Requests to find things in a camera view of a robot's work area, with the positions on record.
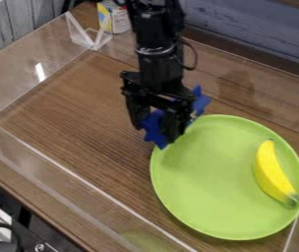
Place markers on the clear acrylic front barrier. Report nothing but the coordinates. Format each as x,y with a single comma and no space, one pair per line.
88,215

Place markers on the blue cross-shaped block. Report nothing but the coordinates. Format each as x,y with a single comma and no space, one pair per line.
151,122

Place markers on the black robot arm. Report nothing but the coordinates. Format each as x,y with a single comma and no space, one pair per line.
158,23

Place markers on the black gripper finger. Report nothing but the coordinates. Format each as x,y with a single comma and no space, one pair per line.
138,108
175,120

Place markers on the yellow toy banana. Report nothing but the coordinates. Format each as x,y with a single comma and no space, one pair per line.
271,177

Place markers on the green plate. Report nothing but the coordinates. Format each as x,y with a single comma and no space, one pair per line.
202,176

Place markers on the white can with label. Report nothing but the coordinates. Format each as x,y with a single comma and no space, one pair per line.
119,22

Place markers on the clear acrylic corner bracket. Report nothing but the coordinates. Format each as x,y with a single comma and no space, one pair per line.
89,38

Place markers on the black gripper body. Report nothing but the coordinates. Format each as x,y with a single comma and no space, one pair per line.
159,78

